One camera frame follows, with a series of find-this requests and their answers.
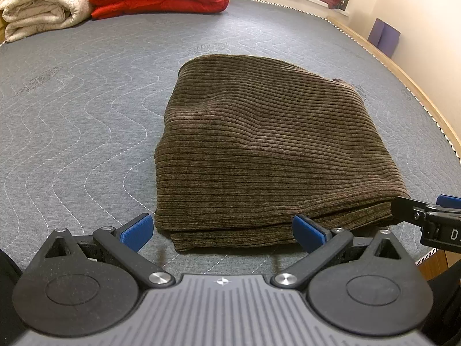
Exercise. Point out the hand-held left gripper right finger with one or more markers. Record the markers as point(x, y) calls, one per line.
point(309, 233)

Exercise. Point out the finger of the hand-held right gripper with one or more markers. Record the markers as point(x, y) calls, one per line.
point(449, 201)
point(407, 210)

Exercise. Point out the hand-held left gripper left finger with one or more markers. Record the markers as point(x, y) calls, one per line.
point(138, 231)

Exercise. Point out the person's dark clothing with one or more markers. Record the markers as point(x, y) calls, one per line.
point(444, 306)

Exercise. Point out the grey quilted mattress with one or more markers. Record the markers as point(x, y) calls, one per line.
point(90, 108)

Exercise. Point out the cream folded blanket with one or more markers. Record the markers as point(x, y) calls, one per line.
point(43, 7)

